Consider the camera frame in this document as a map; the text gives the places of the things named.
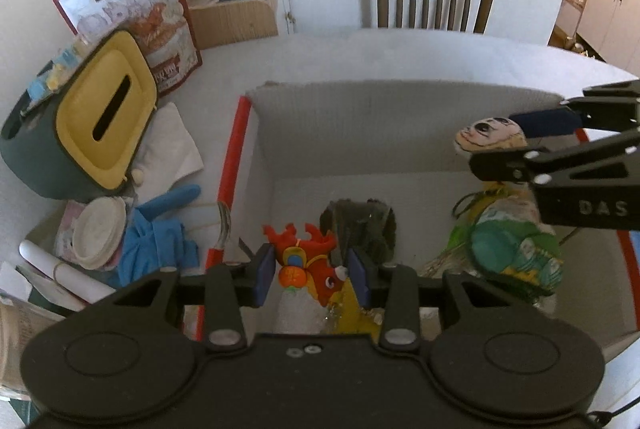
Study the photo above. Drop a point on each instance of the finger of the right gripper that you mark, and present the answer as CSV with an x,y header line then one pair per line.
x,y
556,122
503,165

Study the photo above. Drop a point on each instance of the yellow green tissue box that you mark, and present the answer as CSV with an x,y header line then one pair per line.
x,y
80,143

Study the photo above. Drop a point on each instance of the green fabric doll pouch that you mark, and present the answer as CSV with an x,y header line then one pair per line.
x,y
510,244

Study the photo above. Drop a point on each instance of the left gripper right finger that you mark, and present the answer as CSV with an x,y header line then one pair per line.
x,y
395,290

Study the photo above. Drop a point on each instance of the red white cardboard box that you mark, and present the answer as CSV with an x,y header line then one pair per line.
x,y
286,151

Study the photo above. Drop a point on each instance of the silver foil snack pouch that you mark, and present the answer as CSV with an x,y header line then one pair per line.
x,y
454,260

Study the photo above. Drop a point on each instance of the white napkin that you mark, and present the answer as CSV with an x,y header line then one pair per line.
x,y
166,155

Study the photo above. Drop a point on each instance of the blue rubber glove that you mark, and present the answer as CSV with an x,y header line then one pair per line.
x,y
152,241

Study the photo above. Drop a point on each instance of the cartoon face shell charm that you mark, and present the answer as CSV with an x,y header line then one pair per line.
x,y
489,134

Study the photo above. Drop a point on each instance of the dark tea leaf bag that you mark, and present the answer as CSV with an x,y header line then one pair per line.
x,y
369,226

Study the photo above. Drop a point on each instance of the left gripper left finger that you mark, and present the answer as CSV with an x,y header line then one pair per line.
x,y
228,289

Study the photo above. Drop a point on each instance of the red white snack bag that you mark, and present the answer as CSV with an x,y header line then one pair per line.
x,y
162,28

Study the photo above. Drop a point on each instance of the rolled white paper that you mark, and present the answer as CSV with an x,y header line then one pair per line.
x,y
81,285

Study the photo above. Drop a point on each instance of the green tassel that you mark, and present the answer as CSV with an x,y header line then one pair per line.
x,y
460,237

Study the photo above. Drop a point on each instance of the white paper cup lid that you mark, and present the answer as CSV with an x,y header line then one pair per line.
x,y
98,232

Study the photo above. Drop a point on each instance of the white wooden side cabinet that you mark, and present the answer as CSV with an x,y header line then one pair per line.
x,y
223,22

